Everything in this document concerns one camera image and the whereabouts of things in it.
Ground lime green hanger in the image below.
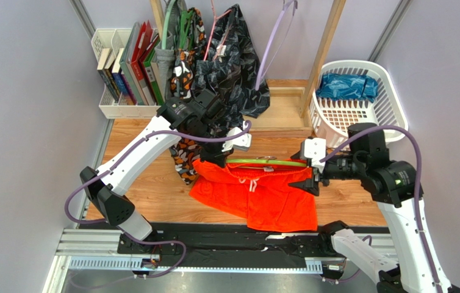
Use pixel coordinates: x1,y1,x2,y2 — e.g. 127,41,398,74
226,157,307,168

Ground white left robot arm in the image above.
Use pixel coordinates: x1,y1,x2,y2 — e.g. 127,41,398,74
80,90,232,241

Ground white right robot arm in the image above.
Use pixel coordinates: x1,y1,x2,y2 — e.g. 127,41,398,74
293,123,459,292

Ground dark leaf-pattern shorts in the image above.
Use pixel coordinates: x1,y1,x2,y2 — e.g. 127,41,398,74
194,4,270,132

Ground orange camouflage shorts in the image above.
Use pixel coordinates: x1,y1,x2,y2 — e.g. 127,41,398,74
170,7,207,184

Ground grey shorts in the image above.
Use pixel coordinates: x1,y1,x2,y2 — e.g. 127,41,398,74
156,45,176,101

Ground pink hanger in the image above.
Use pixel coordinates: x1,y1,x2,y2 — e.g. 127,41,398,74
203,0,231,61

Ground dark green hanger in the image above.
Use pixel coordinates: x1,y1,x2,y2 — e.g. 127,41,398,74
178,9,194,51

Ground purple hanger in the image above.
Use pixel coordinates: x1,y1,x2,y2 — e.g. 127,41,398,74
254,0,298,91

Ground white laundry basket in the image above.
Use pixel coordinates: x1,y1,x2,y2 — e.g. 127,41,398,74
309,60,409,148

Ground wooden clothes rack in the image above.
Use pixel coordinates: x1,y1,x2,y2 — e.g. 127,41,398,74
149,0,347,139

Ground blue patterned garment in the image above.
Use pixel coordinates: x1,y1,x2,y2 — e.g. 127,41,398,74
315,73,378,103

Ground green folder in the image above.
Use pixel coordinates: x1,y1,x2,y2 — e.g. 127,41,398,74
143,37,164,106

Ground white file organizer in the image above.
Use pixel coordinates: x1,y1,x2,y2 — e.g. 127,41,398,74
91,27,168,120

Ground blue book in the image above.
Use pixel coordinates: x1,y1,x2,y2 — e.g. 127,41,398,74
111,48,131,98

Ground grey-green folder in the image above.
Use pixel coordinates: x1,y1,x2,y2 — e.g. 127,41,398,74
120,21,144,106

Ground red folder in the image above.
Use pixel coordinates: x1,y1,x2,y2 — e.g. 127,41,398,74
130,20,157,106

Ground dark navy book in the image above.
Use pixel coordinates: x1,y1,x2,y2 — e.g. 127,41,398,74
96,48,120,103

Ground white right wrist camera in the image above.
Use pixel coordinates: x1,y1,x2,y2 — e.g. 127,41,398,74
298,138,327,173

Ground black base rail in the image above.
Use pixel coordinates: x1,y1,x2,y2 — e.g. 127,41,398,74
115,221,348,269

